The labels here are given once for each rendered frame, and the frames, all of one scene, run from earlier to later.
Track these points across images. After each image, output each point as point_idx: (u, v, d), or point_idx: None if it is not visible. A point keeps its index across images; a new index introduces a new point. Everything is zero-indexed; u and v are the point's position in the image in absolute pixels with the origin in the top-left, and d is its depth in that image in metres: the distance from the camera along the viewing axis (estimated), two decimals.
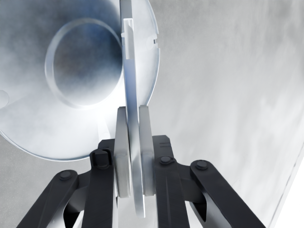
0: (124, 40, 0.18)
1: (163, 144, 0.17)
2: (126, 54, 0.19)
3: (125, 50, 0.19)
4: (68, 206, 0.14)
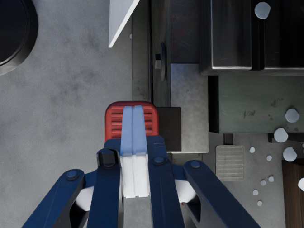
0: None
1: (157, 145, 0.17)
2: None
3: None
4: (74, 205, 0.14)
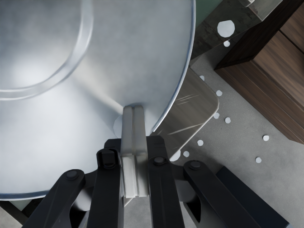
0: None
1: (157, 145, 0.17)
2: None
3: None
4: (74, 205, 0.14)
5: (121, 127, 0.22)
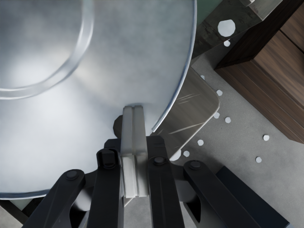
0: None
1: (157, 145, 0.17)
2: None
3: None
4: (74, 205, 0.14)
5: None
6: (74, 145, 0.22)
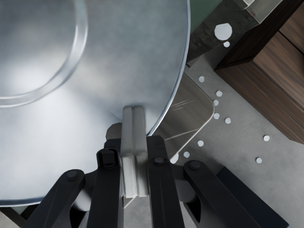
0: None
1: (157, 145, 0.17)
2: None
3: None
4: (74, 205, 0.14)
5: None
6: None
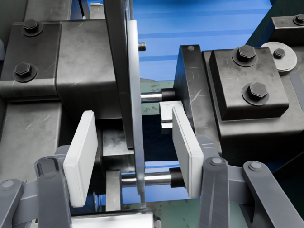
0: None
1: (206, 145, 0.17)
2: None
3: None
4: (10, 216, 0.13)
5: None
6: None
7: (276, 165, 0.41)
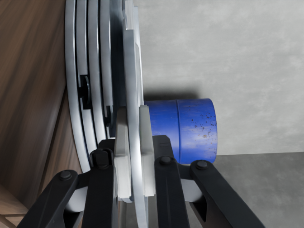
0: None
1: (163, 144, 0.17)
2: None
3: None
4: (68, 206, 0.14)
5: None
6: None
7: None
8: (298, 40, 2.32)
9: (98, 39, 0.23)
